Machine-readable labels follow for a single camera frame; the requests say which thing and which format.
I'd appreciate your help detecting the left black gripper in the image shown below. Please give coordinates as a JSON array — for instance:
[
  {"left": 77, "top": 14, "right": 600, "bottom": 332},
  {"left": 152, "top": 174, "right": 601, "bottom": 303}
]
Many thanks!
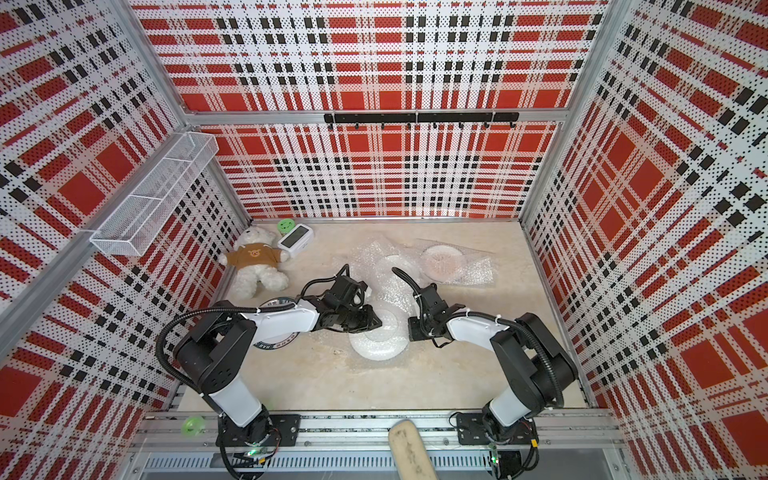
[{"left": 335, "top": 305, "right": 381, "bottom": 334}]

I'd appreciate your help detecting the green rimmed plate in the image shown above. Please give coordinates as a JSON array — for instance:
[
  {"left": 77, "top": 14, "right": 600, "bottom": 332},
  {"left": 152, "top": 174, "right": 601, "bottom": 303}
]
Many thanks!
[
  {"left": 253, "top": 296, "right": 299, "bottom": 351},
  {"left": 349, "top": 331, "right": 408, "bottom": 362}
]

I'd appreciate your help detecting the green rimmed plate front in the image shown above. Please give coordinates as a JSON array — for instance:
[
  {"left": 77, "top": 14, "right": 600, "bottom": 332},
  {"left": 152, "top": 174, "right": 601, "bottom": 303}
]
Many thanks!
[{"left": 253, "top": 296, "right": 299, "bottom": 351}]

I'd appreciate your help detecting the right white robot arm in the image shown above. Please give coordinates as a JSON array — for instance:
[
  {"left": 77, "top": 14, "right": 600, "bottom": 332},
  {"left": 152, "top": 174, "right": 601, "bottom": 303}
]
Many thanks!
[{"left": 409, "top": 284, "right": 578, "bottom": 427}]

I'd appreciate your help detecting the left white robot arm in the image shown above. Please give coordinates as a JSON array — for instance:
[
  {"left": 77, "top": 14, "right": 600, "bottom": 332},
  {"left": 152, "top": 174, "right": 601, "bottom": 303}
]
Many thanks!
[{"left": 155, "top": 266, "right": 383, "bottom": 428}]

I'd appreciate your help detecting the pink plate in wrap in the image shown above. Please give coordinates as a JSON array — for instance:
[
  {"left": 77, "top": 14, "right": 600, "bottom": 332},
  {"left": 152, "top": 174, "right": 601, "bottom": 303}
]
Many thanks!
[{"left": 420, "top": 244, "right": 467, "bottom": 283}]

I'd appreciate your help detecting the white embossed plate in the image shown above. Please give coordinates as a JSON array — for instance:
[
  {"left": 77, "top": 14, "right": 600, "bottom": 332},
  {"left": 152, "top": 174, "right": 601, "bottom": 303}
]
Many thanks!
[{"left": 371, "top": 254, "right": 420, "bottom": 295}]

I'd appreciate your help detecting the white green small device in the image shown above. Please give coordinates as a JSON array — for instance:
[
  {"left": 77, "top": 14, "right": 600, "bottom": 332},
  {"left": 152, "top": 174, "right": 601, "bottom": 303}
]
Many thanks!
[{"left": 278, "top": 224, "right": 314, "bottom": 258}]

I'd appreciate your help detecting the beige teddy bear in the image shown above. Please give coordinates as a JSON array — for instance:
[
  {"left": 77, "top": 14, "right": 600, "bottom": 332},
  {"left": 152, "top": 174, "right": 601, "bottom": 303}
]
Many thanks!
[{"left": 218, "top": 226, "right": 289, "bottom": 301}]

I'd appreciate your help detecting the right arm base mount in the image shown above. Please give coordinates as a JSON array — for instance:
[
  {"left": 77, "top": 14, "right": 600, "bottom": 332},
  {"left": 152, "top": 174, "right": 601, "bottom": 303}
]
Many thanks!
[{"left": 448, "top": 409, "right": 540, "bottom": 479}]

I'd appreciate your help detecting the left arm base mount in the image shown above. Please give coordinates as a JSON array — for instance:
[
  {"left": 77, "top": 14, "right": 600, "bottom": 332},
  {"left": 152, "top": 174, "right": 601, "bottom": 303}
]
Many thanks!
[{"left": 216, "top": 413, "right": 301, "bottom": 479}]

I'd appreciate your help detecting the wooden brush handle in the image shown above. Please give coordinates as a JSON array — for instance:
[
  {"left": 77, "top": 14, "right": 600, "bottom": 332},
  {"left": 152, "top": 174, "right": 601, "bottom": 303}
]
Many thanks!
[{"left": 388, "top": 420, "right": 438, "bottom": 480}]

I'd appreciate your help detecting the black hook rail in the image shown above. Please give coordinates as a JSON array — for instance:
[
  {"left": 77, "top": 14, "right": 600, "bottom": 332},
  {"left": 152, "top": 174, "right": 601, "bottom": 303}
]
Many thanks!
[{"left": 323, "top": 111, "right": 520, "bottom": 128}]

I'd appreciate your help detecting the clear wall shelf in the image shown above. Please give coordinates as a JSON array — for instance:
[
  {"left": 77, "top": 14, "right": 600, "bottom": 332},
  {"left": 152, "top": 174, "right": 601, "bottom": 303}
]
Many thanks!
[{"left": 90, "top": 131, "right": 219, "bottom": 257}]

